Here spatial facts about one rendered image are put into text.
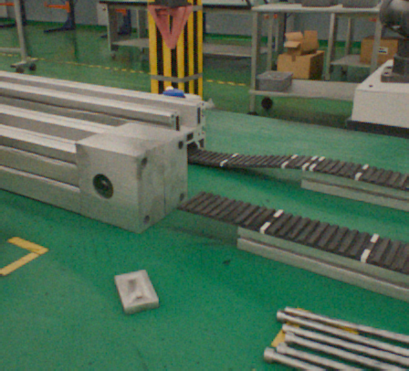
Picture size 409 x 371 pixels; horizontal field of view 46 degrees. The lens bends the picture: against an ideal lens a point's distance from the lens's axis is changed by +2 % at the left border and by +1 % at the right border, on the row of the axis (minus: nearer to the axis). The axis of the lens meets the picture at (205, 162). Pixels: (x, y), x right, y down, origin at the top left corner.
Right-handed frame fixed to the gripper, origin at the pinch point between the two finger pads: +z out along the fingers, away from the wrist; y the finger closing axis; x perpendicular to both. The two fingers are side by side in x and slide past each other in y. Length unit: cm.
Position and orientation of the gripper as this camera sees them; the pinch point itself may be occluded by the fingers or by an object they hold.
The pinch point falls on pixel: (171, 43)
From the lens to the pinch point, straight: 91.0
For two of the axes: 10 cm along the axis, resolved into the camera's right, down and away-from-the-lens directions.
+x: 8.5, 1.9, -4.8
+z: -0.1, 9.4, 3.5
